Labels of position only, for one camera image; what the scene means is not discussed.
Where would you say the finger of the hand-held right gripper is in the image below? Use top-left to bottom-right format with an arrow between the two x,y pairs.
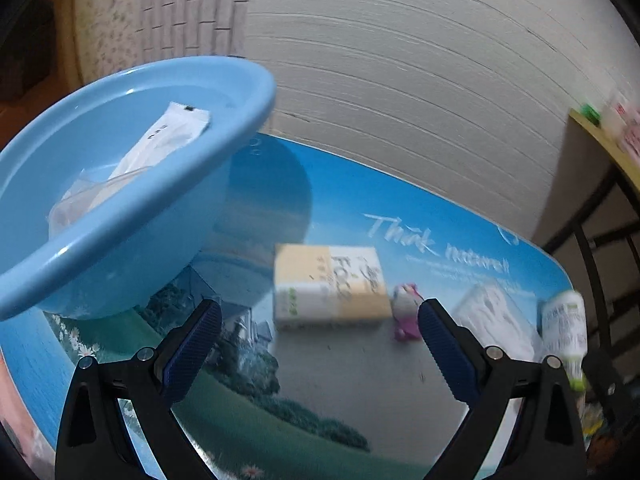
582,347 -> 628,413

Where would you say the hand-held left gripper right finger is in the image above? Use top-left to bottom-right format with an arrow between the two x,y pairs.
417,297 -> 588,480

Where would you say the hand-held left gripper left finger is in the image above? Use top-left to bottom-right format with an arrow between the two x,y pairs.
55,299 -> 223,480

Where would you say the green and white canister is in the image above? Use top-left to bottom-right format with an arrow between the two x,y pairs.
541,291 -> 588,393

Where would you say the yellow and white carton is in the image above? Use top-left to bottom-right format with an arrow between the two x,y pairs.
272,244 -> 393,332

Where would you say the clear plastic bag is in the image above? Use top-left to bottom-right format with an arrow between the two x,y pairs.
47,165 -> 153,236

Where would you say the long white packet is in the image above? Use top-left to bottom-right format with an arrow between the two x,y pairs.
107,102 -> 212,181

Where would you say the blue plastic basin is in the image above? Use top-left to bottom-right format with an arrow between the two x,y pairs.
0,56 -> 278,322

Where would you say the small pink purple toy figure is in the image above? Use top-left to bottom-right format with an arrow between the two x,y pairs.
391,282 -> 423,343

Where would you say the white tissue packet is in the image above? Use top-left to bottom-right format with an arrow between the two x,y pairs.
452,282 -> 543,361

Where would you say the yellow table with black legs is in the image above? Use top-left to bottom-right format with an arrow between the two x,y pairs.
542,107 -> 640,361

